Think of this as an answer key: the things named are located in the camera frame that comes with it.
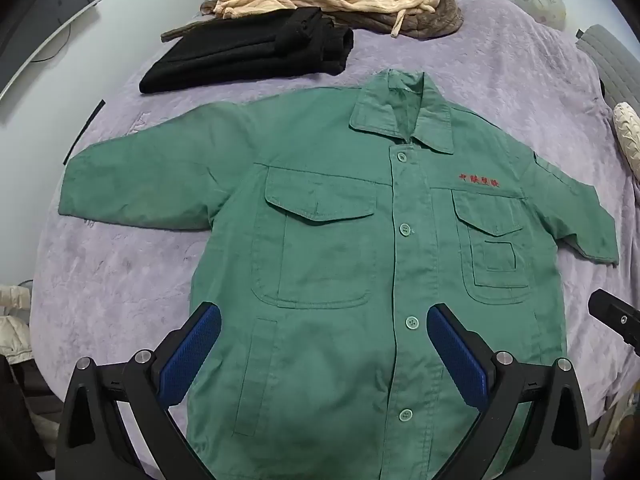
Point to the brown fuzzy garment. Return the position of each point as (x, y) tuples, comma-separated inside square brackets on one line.
[(425, 17)]

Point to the white round plush pillow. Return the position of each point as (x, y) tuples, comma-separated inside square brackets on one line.
[(540, 0)]

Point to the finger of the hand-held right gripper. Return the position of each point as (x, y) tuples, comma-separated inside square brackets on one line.
[(617, 317)]

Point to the purple plush blanket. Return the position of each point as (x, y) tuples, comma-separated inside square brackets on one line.
[(130, 270)]

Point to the black strip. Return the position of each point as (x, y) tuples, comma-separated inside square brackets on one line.
[(84, 132)]

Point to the black folded garment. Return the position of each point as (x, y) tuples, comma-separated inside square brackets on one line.
[(250, 50)]

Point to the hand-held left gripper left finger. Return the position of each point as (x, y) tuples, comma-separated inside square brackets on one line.
[(192, 355)]

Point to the white knitted cushion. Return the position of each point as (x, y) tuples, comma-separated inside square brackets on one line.
[(629, 132)]

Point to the curved monitor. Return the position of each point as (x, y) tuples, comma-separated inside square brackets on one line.
[(35, 15)]

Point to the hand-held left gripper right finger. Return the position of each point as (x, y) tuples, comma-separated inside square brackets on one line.
[(457, 360)]

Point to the green button-up shirt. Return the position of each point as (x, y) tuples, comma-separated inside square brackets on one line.
[(350, 270)]

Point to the white puffer jacket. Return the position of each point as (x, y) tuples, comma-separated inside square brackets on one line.
[(12, 325)]

